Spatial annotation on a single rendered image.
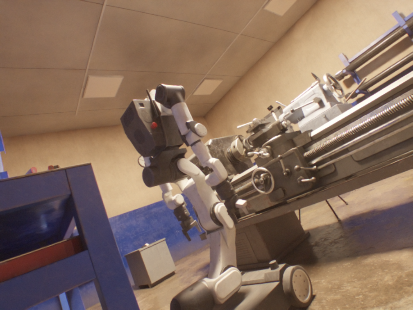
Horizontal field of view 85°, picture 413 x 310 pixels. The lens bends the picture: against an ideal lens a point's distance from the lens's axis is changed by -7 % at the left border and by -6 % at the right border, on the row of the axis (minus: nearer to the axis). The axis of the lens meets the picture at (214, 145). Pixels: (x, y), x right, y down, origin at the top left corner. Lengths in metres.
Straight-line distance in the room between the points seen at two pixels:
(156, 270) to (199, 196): 2.70
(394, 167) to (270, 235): 1.28
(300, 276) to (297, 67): 4.64
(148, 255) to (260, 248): 2.05
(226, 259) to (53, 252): 0.97
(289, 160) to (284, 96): 4.01
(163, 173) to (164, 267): 2.86
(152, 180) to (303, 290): 0.98
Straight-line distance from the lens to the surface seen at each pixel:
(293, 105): 2.06
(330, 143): 1.70
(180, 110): 1.32
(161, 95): 1.35
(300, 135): 1.84
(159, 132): 1.37
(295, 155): 1.73
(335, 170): 1.83
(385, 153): 1.72
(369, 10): 5.24
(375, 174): 1.57
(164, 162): 1.33
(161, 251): 4.06
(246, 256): 2.55
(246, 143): 2.42
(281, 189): 1.84
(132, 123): 1.43
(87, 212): 0.60
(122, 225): 5.33
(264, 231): 2.34
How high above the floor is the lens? 0.64
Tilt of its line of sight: 14 degrees up
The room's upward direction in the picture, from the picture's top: 25 degrees counter-clockwise
